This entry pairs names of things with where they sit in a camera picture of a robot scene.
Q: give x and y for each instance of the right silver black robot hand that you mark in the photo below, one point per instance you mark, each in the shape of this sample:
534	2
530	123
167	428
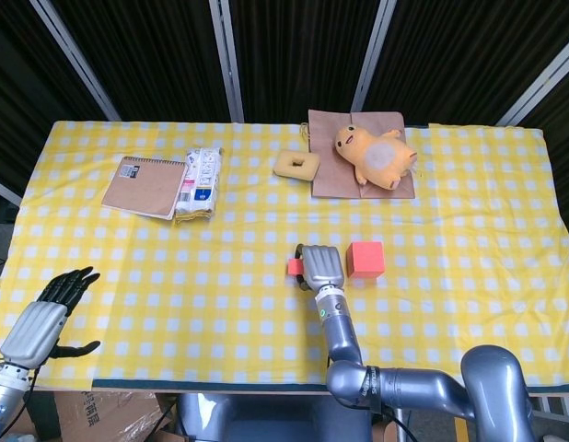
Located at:
323	267

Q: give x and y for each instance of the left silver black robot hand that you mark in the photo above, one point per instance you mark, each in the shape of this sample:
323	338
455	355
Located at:
31	331

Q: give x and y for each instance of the small red block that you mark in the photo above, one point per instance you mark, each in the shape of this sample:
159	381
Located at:
294	267

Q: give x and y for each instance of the large red foam cube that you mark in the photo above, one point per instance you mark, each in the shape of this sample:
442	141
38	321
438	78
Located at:
365	260

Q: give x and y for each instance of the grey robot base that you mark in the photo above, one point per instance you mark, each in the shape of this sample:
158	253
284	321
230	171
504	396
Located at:
266	419

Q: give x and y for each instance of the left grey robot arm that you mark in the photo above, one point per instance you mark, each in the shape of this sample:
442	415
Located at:
3	396

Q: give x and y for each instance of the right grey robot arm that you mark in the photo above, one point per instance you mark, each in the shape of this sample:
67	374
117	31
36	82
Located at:
413	384

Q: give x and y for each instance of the yellow white checkered tablecloth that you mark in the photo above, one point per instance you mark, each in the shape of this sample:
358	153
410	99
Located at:
220	299

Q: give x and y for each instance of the brown paper bag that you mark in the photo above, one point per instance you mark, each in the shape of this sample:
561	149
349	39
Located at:
330	175

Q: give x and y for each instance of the yellow sponge with hole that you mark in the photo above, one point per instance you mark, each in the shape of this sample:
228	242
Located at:
307	168

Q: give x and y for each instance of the cardboard box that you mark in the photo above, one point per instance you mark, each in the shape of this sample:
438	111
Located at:
96	414

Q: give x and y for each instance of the orange plush toy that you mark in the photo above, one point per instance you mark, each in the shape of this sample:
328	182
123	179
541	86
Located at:
379	159

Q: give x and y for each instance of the white packaged cloth bundle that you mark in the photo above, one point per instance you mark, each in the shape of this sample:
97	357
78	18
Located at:
199	184

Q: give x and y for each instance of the brown spiral notebook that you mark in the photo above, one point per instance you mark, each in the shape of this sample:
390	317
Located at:
144	186

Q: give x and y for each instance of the white partition post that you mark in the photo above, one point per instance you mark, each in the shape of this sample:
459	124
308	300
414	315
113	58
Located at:
3	191
73	57
372	55
537	80
227	60

